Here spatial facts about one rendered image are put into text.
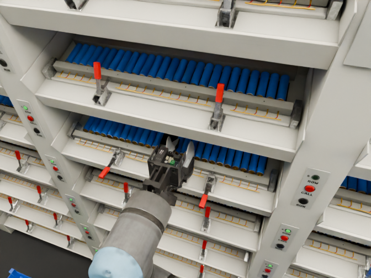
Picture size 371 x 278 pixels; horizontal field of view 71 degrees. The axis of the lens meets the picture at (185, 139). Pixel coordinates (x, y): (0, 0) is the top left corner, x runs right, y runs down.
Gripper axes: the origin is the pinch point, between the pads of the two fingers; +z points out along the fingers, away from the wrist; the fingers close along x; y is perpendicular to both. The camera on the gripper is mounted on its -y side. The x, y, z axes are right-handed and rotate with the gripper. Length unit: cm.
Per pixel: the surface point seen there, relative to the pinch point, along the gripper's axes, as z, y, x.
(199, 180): -5.5, -5.3, -6.1
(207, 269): -3, -64, -11
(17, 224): -5, -85, 97
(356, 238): -8.7, -7.1, -43.2
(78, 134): -3.3, -2.0, 31.4
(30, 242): -9, -97, 91
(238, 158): 0.9, -0.8, -14.6
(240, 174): -3.3, -1.9, -16.0
